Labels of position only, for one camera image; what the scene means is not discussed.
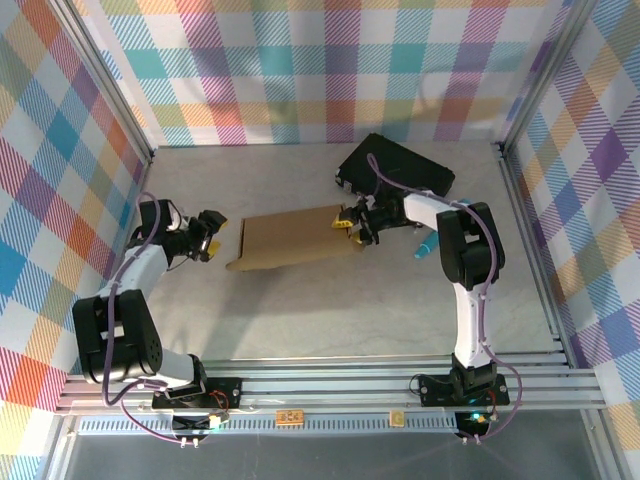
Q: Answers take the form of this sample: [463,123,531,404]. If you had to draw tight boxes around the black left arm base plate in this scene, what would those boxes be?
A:
[151,377,244,411]

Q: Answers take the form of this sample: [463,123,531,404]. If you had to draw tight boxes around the teal plastic tube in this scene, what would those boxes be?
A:
[412,197,474,260]

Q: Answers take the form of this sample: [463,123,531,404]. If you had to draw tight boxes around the grey slotted cable duct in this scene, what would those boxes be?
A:
[74,417,464,435]

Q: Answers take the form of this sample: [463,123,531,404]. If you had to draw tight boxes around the black connector box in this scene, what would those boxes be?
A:
[171,412,224,436]
[454,409,491,436]

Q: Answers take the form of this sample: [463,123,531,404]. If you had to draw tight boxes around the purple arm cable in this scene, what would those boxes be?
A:
[102,192,206,444]
[367,153,524,444]

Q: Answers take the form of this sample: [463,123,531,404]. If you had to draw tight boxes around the brown cardboard paper box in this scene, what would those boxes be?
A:
[224,203,366,274]

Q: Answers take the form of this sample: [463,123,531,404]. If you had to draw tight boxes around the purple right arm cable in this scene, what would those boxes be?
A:
[367,153,524,444]

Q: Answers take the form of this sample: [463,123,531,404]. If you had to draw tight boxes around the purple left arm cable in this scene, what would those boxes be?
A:
[102,192,206,444]

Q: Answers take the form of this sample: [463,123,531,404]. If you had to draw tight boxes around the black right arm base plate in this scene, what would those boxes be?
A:
[417,374,511,407]

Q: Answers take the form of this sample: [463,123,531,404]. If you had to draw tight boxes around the aluminium rail beams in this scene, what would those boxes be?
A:
[54,352,609,416]

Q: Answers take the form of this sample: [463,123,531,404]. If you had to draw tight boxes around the flat black tray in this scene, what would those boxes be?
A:
[335,132,457,232]

